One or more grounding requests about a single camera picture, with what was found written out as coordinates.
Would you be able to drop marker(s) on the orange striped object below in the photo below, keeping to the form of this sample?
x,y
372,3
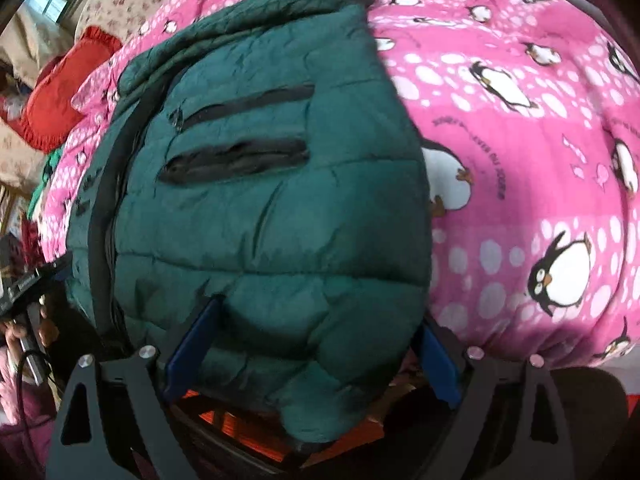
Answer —
x,y
259,438

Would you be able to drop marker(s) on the pink penguin print blanket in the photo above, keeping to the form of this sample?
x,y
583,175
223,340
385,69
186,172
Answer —
x,y
532,110

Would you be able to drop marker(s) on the red ruffled pillow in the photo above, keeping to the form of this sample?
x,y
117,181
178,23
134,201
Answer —
x,y
47,118

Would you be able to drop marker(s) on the dark green puffer jacket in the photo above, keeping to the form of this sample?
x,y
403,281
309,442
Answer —
x,y
262,156

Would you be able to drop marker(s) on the green cloth at left edge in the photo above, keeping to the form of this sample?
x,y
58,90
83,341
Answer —
x,y
50,163

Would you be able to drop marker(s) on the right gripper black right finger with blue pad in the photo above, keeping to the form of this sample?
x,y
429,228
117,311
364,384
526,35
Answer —
x,y
505,418

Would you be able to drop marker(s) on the beige floral bed sheet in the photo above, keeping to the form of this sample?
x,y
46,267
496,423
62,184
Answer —
x,y
29,42

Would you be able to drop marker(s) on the person's hand on handle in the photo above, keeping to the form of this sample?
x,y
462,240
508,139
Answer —
x,y
20,334

